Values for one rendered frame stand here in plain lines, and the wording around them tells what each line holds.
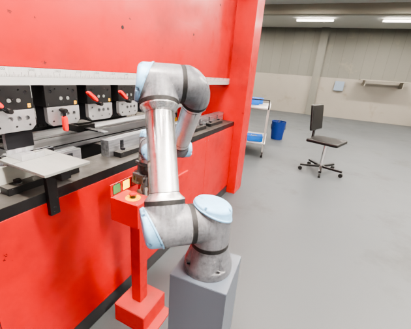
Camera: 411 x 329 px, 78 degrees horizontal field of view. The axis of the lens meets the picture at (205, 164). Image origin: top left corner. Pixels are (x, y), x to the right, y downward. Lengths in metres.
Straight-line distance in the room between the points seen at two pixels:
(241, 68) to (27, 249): 2.39
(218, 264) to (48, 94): 0.93
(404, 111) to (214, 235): 12.42
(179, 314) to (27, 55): 1.04
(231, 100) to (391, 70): 10.30
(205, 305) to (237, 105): 2.32
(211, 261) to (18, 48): 0.98
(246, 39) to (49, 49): 2.03
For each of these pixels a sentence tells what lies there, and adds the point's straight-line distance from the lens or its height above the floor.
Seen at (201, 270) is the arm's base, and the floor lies 0.81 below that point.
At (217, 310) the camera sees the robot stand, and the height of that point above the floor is 0.71.
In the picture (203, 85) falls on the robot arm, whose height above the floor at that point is 1.32.
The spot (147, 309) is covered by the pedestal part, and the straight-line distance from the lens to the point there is 1.63.
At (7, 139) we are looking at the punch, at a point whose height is 1.07.
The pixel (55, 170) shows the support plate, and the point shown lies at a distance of 1.02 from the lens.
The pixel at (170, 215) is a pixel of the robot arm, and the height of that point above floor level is 0.99.
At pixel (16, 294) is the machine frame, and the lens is 1.30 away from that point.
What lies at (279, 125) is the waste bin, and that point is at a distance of 6.22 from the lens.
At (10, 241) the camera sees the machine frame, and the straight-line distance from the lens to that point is 1.17.
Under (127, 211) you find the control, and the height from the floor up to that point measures 0.74.
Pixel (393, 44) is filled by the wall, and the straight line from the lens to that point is 12.76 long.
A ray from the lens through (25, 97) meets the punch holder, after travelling 1.19.
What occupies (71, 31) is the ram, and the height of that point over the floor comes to 1.48.
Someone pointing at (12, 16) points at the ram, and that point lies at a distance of 1.19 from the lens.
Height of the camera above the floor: 1.35
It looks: 20 degrees down
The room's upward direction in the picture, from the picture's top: 5 degrees clockwise
